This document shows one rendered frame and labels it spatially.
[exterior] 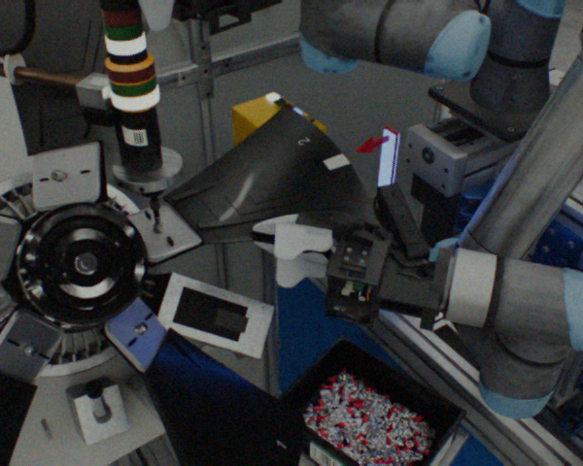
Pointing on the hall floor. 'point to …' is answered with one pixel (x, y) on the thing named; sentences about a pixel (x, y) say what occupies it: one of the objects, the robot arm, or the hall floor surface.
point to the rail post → (270, 322)
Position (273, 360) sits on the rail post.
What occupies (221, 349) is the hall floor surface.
